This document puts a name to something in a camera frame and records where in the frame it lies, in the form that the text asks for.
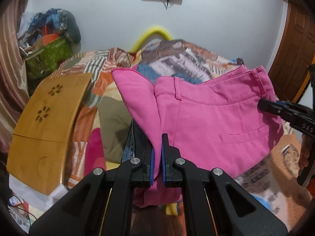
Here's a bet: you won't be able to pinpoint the pink shorts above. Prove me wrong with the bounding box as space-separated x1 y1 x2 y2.
112 66 283 207

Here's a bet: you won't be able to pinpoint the brown wooden door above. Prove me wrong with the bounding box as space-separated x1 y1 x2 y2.
269 4 315 102

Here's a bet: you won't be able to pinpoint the printed bed blanket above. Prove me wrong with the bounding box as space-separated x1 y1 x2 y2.
56 40 298 226

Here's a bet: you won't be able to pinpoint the wooden lap desk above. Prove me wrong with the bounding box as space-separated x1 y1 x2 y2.
6 73 92 195

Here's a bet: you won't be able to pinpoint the olive folded garment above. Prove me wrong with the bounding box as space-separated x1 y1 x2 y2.
98 96 132 163

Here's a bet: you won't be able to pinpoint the folded blue jeans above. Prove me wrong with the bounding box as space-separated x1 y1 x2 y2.
136 64 202 84

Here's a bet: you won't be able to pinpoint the striped pink curtain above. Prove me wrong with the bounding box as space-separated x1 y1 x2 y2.
1 0 29 154

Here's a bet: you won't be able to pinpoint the yellow foam tube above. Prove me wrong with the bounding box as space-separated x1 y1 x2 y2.
129 26 173 53

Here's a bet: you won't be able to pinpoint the pile of clothes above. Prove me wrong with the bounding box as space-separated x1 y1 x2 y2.
17 8 81 49

